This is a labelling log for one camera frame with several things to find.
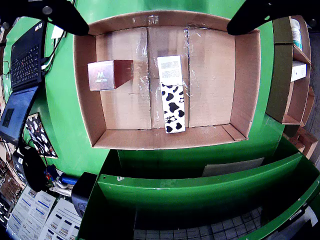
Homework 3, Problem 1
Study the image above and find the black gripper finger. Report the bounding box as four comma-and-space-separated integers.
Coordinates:
14, 0, 90, 36
226, 0, 311, 36

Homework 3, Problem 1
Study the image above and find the red-brown Secret carton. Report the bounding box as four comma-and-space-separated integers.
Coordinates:
87, 59, 135, 92

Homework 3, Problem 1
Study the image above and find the large cardboard tray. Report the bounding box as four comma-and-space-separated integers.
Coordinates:
73, 9, 262, 150

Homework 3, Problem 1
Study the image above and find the white power adapter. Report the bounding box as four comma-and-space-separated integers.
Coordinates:
51, 24, 66, 40

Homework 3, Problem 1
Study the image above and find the white bottle teal label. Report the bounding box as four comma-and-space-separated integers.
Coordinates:
289, 18, 303, 50

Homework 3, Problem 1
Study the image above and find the black laptop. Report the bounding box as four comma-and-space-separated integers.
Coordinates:
0, 19, 46, 142

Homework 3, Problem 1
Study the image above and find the plain white carton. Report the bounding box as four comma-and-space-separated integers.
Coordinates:
290, 60, 308, 83

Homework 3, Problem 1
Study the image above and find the cow print carton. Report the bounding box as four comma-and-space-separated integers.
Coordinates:
156, 54, 187, 135

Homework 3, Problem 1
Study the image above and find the cow print flat pack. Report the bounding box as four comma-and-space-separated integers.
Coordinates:
23, 112, 59, 159

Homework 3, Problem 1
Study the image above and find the grey flat sheet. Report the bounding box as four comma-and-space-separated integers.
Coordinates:
201, 156, 265, 178

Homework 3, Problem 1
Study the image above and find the blue red small device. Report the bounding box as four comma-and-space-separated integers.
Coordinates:
44, 164, 58, 181

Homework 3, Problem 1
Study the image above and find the black rounded object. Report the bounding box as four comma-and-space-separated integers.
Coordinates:
22, 147, 55, 193

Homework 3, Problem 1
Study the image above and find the blue cylinder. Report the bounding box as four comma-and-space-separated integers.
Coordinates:
59, 175, 78, 185

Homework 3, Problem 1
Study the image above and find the black desk device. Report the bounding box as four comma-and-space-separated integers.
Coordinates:
71, 171, 98, 218

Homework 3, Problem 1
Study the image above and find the printed paper sheet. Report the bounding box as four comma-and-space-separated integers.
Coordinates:
43, 199, 84, 240
31, 191, 58, 233
9, 186, 38, 236

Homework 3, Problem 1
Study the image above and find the white black cable bundle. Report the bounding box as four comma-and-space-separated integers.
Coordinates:
39, 32, 67, 75

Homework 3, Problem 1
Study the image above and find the green metal frame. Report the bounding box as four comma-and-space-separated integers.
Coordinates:
77, 136, 320, 240

